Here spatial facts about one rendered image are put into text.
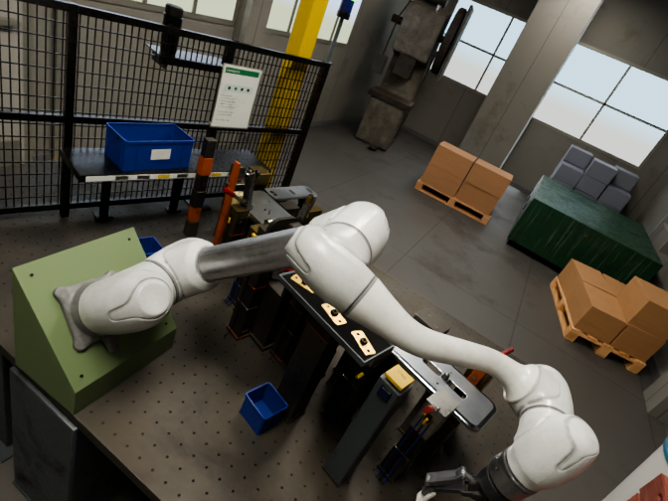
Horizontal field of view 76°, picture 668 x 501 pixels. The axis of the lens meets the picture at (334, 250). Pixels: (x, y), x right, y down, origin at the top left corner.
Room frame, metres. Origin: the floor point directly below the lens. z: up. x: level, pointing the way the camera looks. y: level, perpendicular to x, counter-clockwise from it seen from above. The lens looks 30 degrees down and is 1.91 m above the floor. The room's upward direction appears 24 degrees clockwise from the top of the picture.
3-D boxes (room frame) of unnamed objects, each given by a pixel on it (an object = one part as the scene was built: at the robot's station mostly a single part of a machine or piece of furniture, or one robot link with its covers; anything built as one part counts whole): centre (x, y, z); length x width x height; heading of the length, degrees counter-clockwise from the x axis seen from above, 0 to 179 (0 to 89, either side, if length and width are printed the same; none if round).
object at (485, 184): (6.12, -1.30, 0.34); 1.17 x 0.83 x 0.69; 72
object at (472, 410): (1.39, -0.08, 1.00); 1.38 x 0.22 x 0.02; 57
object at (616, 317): (4.06, -2.75, 0.34); 1.19 x 0.91 x 0.68; 162
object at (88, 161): (1.72, 0.80, 1.02); 0.90 x 0.22 x 0.03; 147
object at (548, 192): (5.87, -2.98, 0.34); 1.74 x 1.59 x 0.69; 162
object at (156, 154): (1.59, 0.88, 1.10); 0.30 x 0.17 x 0.13; 152
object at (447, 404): (0.92, -0.46, 0.88); 0.12 x 0.07 x 0.36; 147
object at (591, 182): (7.55, -3.47, 0.57); 1.15 x 0.77 x 1.14; 72
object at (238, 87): (2.03, 0.74, 1.30); 0.23 x 0.02 x 0.31; 147
